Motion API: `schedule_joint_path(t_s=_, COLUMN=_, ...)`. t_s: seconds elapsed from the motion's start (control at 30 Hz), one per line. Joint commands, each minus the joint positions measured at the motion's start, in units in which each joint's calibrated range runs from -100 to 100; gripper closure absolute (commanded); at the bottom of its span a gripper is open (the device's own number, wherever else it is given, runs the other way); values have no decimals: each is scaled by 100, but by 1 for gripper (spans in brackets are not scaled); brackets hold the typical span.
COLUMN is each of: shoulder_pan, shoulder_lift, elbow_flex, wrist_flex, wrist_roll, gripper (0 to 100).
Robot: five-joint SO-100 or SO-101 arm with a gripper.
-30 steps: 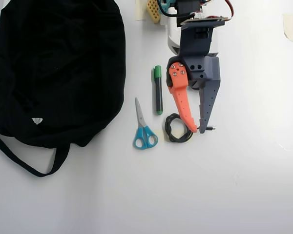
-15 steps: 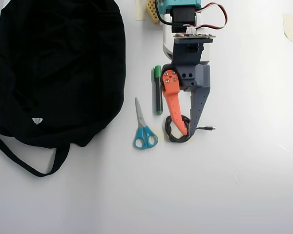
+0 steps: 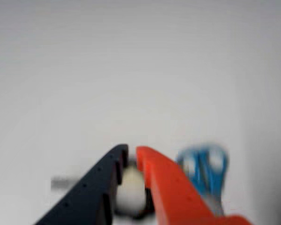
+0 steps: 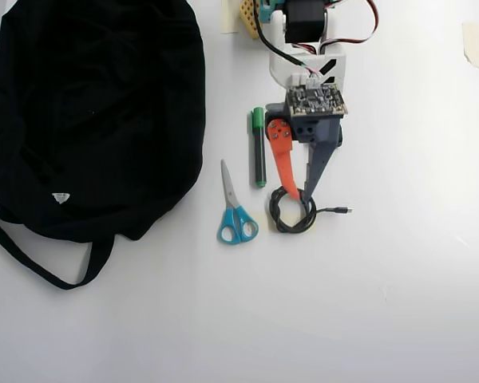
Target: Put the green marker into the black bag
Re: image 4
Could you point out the black fabric bag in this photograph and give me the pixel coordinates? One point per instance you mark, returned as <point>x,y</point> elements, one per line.
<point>96,119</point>

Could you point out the green marker with black barrel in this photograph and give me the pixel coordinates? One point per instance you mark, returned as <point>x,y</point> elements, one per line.
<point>258,155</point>

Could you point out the beige masking tape strip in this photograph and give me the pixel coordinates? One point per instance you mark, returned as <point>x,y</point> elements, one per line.
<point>228,18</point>
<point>474,44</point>

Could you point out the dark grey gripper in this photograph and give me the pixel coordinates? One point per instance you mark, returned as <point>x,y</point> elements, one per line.
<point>308,135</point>

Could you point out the camera circuit board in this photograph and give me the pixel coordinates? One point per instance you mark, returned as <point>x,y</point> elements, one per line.
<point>317,101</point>

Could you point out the white and teal robot arm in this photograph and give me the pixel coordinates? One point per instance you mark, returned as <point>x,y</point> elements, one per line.
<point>303,24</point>

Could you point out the yellow perforated plastic part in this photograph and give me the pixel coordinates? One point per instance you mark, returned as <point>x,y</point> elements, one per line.
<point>247,18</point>

